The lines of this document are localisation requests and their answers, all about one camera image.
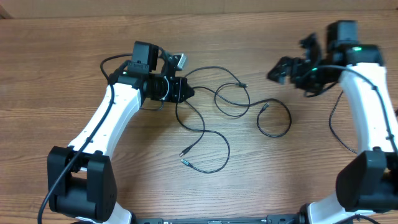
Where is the black short USB cable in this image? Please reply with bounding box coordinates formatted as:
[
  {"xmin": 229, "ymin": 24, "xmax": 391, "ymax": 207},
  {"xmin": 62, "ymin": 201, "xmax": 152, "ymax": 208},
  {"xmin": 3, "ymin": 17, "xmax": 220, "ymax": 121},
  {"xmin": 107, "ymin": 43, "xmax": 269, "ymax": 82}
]
[{"xmin": 183, "ymin": 65, "xmax": 292, "ymax": 139}]

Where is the thin black USB-C cable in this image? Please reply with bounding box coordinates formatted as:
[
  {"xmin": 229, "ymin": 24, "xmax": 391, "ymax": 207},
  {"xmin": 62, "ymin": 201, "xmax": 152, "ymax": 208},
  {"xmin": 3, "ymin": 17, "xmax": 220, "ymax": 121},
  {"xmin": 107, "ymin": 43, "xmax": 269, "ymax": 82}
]
[{"xmin": 175, "ymin": 101, "xmax": 231, "ymax": 174}]

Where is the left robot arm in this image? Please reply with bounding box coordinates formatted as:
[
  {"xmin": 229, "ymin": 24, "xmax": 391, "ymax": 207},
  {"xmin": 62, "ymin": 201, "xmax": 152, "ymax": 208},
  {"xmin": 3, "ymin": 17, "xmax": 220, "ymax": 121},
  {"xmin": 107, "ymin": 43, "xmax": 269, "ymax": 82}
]
[{"xmin": 37, "ymin": 41, "xmax": 195, "ymax": 223}]

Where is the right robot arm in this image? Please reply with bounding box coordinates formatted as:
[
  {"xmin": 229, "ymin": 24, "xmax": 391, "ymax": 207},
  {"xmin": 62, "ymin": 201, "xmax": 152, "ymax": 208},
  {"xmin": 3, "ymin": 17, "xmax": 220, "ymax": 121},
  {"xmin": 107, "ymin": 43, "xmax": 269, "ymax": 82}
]
[{"xmin": 267, "ymin": 20, "xmax": 397, "ymax": 223}]

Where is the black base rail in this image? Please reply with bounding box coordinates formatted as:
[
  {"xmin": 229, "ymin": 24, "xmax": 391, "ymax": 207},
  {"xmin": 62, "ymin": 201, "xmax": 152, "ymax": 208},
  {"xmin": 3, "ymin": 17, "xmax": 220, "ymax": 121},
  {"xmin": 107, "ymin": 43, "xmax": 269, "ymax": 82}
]
[{"xmin": 132, "ymin": 214, "xmax": 309, "ymax": 224}]

